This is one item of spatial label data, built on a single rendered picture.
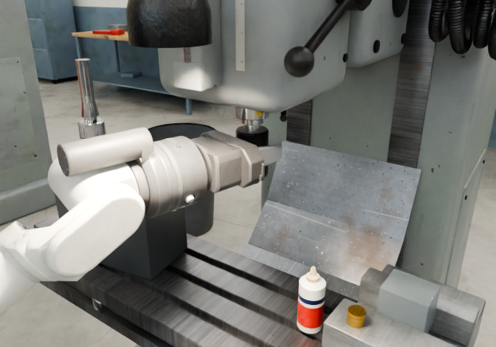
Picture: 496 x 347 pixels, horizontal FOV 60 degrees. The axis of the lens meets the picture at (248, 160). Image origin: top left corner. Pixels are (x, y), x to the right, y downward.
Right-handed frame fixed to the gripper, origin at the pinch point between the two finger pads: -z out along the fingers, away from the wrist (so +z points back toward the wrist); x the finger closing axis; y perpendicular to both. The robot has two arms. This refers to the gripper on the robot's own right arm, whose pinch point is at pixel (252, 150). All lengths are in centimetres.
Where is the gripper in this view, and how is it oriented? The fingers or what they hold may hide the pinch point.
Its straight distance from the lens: 62.4
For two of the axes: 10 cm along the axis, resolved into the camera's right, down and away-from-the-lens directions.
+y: -0.1, 9.3, 3.6
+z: -7.6, 2.3, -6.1
